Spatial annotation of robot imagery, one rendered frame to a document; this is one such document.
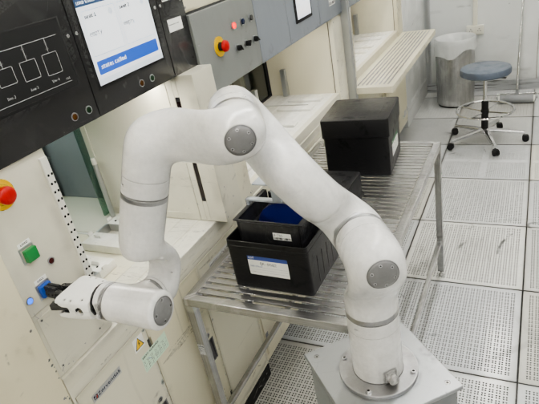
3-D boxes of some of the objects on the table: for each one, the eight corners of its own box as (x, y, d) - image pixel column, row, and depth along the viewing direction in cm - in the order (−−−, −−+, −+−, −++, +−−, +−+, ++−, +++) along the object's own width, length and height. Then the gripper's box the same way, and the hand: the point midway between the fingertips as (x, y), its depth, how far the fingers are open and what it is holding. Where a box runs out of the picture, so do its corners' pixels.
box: (391, 175, 218) (387, 119, 206) (326, 175, 229) (318, 122, 218) (402, 148, 241) (399, 95, 229) (342, 149, 252) (336, 99, 241)
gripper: (123, 266, 117) (65, 258, 125) (77, 309, 106) (16, 296, 114) (133, 292, 121) (75, 283, 129) (89, 337, 109) (29, 323, 117)
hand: (54, 290), depth 120 cm, fingers closed
